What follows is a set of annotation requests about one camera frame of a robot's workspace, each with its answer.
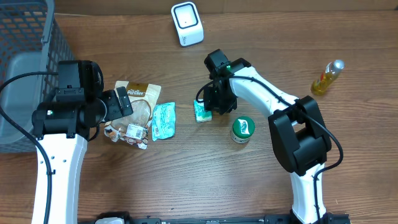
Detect teal Kleenex tissue pack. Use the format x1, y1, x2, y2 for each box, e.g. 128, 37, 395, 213
193, 100, 212, 123

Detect beige brown snack packet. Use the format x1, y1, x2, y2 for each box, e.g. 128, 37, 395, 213
104, 80, 161, 149

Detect green lid jar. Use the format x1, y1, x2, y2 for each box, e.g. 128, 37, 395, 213
230, 116, 255, 144

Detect teal snack packet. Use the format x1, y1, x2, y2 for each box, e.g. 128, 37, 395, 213
152, 102, 176, 141

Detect silver capped amber bottle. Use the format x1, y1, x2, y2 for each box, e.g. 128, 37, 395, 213
311, 60, 345, 95

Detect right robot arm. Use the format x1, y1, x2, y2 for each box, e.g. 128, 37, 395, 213
201, 49, 331, 223

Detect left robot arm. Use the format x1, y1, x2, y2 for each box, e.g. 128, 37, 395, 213
32, 60, 133, 223

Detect white barcode scanner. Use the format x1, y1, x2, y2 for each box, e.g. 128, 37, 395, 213
170, 1, 204, 47

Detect grey plastic shopping basket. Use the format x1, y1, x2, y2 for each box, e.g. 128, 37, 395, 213
0, 0, 75, 154

